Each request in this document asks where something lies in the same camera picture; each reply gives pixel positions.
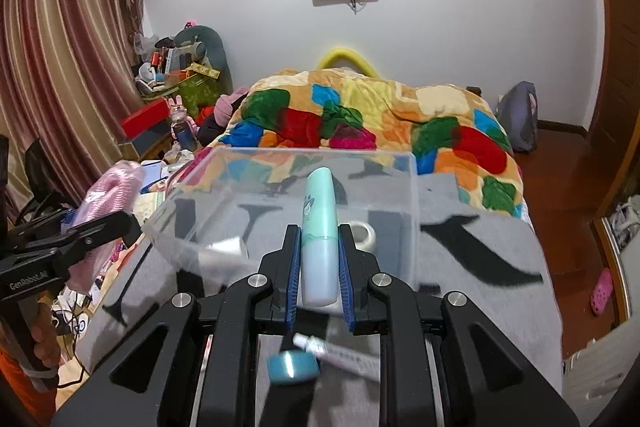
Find dark green chair back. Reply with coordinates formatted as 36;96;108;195
174;25;232;94

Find striped pink curtain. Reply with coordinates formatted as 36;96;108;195
1;0;143;215

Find white sneakers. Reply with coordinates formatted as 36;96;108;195
608;194;640;251

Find wooden wardrobe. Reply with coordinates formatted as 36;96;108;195
588;0;639;218

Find grey purple backpack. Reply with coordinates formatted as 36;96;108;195
496;81;538;153

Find person's left hand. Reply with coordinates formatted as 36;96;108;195
30;303;61;369

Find pink white rope bundle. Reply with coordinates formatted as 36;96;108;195
65;159;147;295

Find colourful patchwork quilt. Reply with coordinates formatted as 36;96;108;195
213;68;524;218

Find white tape roll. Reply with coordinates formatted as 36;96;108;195
348;220;376;254

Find pink croc shoe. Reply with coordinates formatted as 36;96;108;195
590;268;614;317

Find blue tape roll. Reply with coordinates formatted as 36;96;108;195
267;350;320;386

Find clear plastic storage box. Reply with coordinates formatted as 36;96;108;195
143;147;419;291

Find white ointment tube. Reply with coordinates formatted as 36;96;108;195
293;333;381;383

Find mint green bottle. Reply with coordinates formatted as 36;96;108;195
300;167;338;308

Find pink bunny water bottle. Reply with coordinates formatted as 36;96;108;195
167;95;198;152

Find yellow curved pillow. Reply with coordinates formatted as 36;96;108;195
317;46;380;78

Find red box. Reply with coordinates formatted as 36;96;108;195
120;98;169;139

